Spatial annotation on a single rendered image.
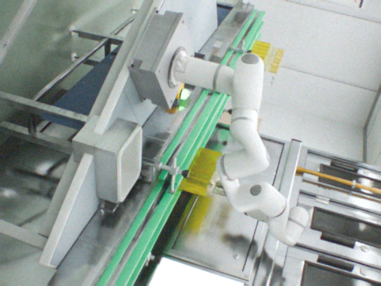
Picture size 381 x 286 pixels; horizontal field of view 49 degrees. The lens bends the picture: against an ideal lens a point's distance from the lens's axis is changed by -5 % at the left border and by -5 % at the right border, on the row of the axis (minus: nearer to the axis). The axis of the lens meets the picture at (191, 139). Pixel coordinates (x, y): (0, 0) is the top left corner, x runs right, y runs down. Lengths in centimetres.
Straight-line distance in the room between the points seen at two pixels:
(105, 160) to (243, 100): 46
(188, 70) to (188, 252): 67
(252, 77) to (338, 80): 659
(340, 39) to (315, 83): 93
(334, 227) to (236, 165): 78
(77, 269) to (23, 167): 80
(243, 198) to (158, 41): 58
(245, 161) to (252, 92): 21
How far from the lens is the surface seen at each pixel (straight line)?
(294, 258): 181
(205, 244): 171
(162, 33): 151
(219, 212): 183
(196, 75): 153
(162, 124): 177
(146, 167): 160
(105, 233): 148
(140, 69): 145
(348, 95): 808
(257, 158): 130
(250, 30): 275
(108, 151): 136
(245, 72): 140
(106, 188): 147
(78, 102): 194
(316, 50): 773
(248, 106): 138
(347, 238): 195
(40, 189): 196
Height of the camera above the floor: 129
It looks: 11 degrees down
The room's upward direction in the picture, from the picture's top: 106 degrees clockwise
